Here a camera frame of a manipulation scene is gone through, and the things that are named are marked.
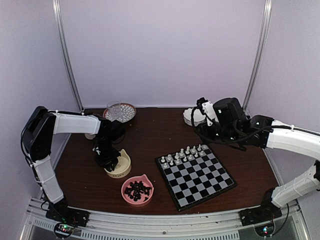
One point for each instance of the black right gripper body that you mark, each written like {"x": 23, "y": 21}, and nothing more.
{"x": 226, "y": 132}

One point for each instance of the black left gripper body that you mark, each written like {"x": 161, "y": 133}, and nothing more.
{"x": 108, "y": 156}

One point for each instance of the white chess piece tall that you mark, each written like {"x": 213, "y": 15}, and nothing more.
{"x": 193, "y": 150}
{"x": 187, "y": 151}

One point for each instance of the white rook corner piece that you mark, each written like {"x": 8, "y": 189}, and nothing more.
{"x": 163, "y": 158}

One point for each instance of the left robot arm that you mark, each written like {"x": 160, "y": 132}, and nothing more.
{"x": 37, "y": 136}

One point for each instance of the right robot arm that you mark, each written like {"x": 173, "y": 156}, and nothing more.
{"x": 273, "y": 135}

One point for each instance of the black chess pieces pile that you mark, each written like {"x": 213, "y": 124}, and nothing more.
{"x": 135, "y": 190}

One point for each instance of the cream bowl with spout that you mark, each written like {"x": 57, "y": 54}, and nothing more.
{"x": 123, "y": 167}

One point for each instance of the white textured ceramic mug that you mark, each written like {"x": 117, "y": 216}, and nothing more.
{"x": 89, "y": 136}

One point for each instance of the white scalloped bowl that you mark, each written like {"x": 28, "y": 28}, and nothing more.
{"x": 197, "y": 117}

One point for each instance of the patterned saucer plate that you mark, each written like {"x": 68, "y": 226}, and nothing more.
{"x": 128, "y": 112}

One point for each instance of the clear glass tumbler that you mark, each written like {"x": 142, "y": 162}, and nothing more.
{"x": 114, "y": 110}

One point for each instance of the pink bowl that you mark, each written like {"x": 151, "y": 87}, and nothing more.
{"x": 146, "y": 182}

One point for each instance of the black and white chessboard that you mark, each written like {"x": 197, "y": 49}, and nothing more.
{"x": 195, "y": 181}

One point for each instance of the aluminium frame post right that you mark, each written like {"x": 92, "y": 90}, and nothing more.
{"x": 264, "y": 30}

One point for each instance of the aluminium frame post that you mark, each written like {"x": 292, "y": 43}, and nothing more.
{"x": 264, "y": 30}
{"x": 65, "y": 53}

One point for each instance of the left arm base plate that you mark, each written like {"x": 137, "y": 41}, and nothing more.
{"x": 70, "y": 216}

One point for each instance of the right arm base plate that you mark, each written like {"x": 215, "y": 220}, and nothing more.
{"x": 256, "y": 215}

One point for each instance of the aluminium front rail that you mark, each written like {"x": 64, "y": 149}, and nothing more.
{"x": 223, "y": 225}

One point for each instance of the aluminium frame post left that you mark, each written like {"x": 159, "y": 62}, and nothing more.
{"x": 65, "y": 53}

